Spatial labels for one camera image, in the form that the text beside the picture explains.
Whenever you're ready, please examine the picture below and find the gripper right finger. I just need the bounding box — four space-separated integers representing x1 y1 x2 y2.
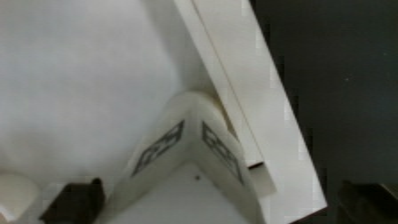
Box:
336 181 398 224

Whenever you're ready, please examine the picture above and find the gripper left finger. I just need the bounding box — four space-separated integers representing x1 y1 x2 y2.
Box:
39 178 105 224

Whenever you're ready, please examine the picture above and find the white square table top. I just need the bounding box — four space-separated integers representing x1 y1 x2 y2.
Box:
0 0 327 224

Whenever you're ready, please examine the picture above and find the white table leg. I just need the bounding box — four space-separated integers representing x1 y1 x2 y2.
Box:
96 91 265 224
0 173 39 224

